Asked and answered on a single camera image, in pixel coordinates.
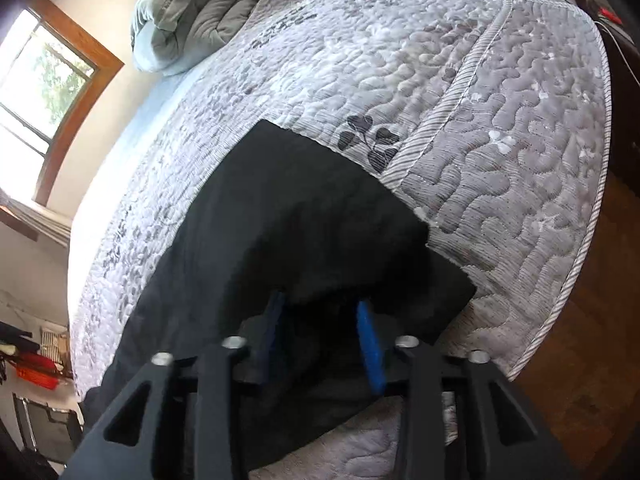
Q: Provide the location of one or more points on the folded blue grey comforter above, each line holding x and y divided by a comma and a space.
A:
165, 25

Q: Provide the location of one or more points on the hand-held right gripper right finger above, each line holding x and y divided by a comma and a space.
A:
370, 350

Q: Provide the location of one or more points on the grey floral quilted bedspread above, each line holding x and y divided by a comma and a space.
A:
450, 85

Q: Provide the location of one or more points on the black hanging clothes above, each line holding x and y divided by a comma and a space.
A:
15, 337

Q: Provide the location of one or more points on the small red object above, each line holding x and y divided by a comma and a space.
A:
609, 14

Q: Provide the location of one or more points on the white woven basket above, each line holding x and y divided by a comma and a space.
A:
54, 344

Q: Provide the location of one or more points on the wooden framed window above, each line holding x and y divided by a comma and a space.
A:
60, 75

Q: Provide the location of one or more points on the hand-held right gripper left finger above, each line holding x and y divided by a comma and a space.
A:
272, 332

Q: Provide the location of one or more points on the black metal frame chair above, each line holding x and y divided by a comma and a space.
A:
55, 435

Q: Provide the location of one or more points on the dark wooden furniture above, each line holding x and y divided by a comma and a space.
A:
625, 120

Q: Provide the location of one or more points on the black jacket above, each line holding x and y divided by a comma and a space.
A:
300, 210

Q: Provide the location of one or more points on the red bag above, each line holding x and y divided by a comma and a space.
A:
35, 371

